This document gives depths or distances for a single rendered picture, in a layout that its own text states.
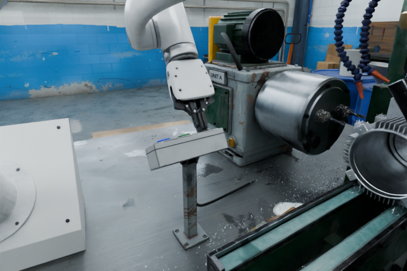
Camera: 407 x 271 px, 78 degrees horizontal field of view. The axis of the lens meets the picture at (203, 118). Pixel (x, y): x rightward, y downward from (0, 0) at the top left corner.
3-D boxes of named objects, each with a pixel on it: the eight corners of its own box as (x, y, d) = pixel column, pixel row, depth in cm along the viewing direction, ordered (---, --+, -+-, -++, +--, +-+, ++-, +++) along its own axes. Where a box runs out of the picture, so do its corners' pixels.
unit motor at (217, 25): (232, 100, 133) (235, 13, 118) (280, 118, 106) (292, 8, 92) (189, 107, 120) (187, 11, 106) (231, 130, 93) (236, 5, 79)
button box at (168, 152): (214, 152, 64) (208, 132, 65) (229, 147, 58) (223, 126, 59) (149, 170, 56) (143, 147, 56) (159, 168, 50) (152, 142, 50)
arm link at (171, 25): (160, 46, 58) (198, 40, 60) (146, -5, 60) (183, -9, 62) (158, 62, 66) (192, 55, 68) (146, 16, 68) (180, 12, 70)
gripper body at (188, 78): (167, 52, 57) (180, 99, 55) (206, 50, 62) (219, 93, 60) (158, 67, 63) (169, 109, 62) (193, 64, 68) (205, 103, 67)
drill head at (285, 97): (273, 119, 114) (278, 62, 105) (354, 150, 84) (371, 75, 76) (228, 130, 102) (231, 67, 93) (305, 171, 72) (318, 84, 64)
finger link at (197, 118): (185, 103, 58) (192, 130, 57) (197, 101, 60) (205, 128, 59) (180, 107, 61) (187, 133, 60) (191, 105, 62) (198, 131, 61)
